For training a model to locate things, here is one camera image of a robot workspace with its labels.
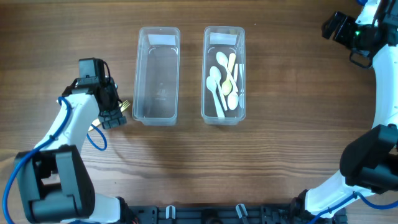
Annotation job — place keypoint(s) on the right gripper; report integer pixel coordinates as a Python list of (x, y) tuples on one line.
[(347, 22)]

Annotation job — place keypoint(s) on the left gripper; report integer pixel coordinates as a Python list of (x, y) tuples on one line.
[(114, 116)]

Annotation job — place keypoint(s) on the cream yellow plastic fork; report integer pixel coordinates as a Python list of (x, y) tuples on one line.
[(123, 106)]

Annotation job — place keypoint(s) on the translucent white plastic spoon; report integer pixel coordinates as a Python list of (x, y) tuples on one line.
[(216, 74)]

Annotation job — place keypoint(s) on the cream yellow plastic spoon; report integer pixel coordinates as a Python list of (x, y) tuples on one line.
[(228, 63)]

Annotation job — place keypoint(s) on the white spoon low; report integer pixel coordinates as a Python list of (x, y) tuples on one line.
[(223, 60)]

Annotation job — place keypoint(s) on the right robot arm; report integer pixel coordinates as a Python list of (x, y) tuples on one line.
[(367, 165)]

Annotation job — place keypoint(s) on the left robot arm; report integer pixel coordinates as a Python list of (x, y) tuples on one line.
[(53, 181)]

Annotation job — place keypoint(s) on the left clear plastic container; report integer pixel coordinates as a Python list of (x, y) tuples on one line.
[(156, 83)]

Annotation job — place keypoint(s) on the clear plastic container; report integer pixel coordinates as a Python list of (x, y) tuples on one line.
[(156, 83), (228, 40)]

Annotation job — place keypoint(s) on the right clear plastic container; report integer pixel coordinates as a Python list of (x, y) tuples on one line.
[(228, 40)]

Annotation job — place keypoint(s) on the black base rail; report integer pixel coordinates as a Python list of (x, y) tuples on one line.
[(263, 214)]

